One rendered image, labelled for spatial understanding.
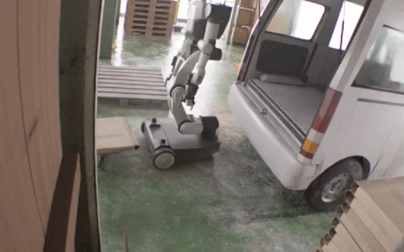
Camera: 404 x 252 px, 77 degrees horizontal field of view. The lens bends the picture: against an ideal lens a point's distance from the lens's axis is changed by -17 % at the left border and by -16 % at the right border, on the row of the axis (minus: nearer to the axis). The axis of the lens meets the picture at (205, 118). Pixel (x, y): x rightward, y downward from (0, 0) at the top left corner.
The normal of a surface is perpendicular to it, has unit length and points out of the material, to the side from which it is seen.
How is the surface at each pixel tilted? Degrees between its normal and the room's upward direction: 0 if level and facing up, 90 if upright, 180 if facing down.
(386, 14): 85
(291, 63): 90
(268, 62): 90
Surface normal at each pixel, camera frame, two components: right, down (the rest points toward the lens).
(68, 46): 0.25, 0.48
